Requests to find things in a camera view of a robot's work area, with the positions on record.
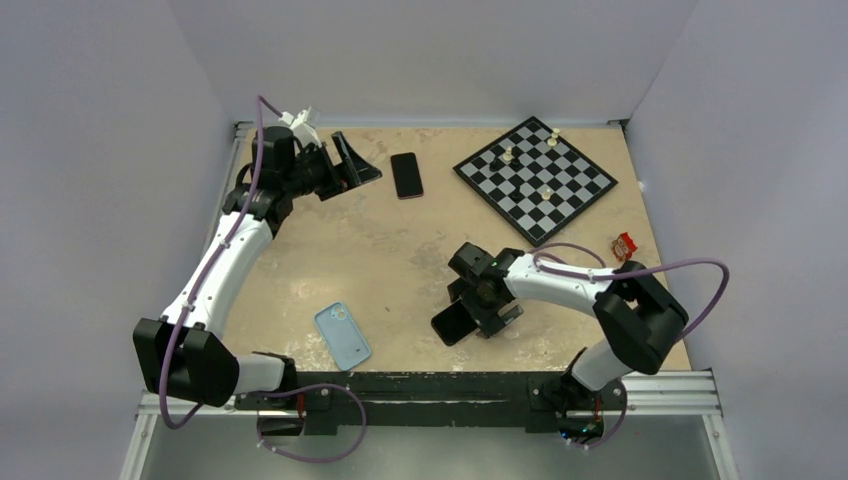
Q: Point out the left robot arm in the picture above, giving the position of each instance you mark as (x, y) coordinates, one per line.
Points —
(181, 352)

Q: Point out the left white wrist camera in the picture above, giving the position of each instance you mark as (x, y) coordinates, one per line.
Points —
(302, 126)

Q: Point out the small red snack packet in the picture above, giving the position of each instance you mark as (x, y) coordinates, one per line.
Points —
(623, 247)

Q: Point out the white chess piece far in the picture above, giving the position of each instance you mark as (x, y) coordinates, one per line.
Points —
(554, 138)

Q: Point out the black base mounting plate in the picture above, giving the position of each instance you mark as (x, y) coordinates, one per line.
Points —
(537, 402)

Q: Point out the black chess piece lower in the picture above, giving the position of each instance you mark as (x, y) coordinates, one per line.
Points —
(516, 196)

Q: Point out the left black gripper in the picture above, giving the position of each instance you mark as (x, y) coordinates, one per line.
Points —
(356, 170)

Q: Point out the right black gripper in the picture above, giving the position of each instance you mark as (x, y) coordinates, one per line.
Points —
(486, 323)

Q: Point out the black phone from case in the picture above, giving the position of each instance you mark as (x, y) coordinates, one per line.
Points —
(406, 176)

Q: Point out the light blue phone case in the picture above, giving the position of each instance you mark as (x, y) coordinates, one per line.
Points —
(347, 346)

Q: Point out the black white chessboard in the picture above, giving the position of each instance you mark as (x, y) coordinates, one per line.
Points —
(578, 181)

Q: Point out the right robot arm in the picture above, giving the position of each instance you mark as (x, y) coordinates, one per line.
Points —
(638, 316)

